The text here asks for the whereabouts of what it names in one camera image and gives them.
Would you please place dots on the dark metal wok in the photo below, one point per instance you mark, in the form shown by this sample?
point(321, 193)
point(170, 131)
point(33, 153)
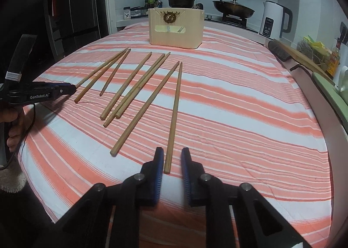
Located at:
point(236, 14)

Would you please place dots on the yellow-capped seasoning bottle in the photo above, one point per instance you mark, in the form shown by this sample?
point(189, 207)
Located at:
point(151, 2)

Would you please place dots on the white electric kettle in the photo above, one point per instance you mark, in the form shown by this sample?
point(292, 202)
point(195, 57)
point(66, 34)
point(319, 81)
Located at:
point(272, 19)

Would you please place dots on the wooden cutting board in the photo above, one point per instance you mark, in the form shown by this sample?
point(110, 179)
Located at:
point(304, 59)

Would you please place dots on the white cup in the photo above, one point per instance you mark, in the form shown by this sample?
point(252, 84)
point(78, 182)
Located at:
point(343, 79)

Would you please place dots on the white fluffy slipper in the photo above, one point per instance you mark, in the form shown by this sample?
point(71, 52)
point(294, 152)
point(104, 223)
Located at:
point(12, 180)

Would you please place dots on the orange white striped cloth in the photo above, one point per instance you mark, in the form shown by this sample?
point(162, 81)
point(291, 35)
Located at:
point(231, 101)

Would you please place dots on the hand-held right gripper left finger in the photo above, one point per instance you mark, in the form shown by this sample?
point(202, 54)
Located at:
point(158, 174)

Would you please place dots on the white printed seasoning box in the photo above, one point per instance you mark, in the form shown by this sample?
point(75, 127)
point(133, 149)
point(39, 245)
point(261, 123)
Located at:
point(127, 13)

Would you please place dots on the dark seasoning bottle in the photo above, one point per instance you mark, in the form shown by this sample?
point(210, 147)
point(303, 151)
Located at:
point(159, 3)

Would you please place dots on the tapered wooden chopstick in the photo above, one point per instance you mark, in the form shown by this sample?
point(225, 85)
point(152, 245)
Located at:
point(174, 116)

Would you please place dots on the beige wooden chopstick holder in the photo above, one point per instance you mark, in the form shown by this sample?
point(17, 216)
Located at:
point(190, 33)

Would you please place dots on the yellow green food bag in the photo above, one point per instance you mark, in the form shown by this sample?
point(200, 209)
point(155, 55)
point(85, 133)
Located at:
point(315, 46)

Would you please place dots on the glass pan lid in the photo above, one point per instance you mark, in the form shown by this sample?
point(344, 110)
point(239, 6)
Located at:
point(233, 4)

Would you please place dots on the black gas stove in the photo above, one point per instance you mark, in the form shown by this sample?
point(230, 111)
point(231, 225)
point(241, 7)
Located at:
point(214, 18)

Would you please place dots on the row of wooden chopsticks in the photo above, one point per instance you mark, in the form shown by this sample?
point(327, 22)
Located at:
point(126, 85)

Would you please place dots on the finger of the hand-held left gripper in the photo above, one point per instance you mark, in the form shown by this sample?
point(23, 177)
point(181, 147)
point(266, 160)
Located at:
point(66, 89)

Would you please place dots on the black wok on stove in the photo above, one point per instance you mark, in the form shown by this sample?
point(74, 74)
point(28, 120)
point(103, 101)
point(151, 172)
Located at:
point(179, 2)

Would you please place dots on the dark seasoning container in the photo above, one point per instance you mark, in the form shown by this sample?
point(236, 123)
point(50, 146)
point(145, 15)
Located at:
point(139, 12)

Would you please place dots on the brown sauce bottle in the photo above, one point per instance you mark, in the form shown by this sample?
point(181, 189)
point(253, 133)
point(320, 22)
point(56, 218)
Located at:
point(335, 63)

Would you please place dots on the green tray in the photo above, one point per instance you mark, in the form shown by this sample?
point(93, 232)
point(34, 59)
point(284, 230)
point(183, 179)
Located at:
point(331, 95)

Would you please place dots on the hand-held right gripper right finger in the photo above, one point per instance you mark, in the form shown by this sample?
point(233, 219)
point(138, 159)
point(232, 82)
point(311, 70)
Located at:
point(187, 180)

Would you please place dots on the dark refrigerator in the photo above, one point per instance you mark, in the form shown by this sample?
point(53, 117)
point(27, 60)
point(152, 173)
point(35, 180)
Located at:
point(78, 6)

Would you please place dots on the person's left hand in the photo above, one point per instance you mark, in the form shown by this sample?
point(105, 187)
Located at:
point(12, 136)

